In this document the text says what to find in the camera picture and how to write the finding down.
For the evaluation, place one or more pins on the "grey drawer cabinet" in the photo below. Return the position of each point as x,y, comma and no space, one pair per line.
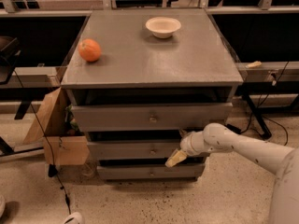
136,68

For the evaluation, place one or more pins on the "cardboard box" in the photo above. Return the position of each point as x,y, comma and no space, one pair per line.
49,128

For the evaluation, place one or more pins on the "orange fruit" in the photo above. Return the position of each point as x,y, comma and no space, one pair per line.
89,50

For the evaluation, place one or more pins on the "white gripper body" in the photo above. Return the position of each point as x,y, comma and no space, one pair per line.
188,145

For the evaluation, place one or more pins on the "grey drawer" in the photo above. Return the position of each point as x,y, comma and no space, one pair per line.
112,118
133,150
150,171

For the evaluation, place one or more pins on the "grey bottom drawer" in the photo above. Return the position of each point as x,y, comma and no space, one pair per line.
150,171

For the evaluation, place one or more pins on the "white paper bowl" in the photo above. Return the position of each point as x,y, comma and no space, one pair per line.
163,27

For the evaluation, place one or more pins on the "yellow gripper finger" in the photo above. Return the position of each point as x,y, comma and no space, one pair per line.
176,157

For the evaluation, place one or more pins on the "white shoe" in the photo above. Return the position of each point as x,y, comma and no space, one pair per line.
75,218

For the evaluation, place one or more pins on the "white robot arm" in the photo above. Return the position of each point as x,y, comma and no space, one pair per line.
281,161

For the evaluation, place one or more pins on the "grey top drawer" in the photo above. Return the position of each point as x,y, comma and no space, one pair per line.
112,118

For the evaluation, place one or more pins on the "small yellow foam piece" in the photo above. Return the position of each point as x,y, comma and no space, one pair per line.
254,64

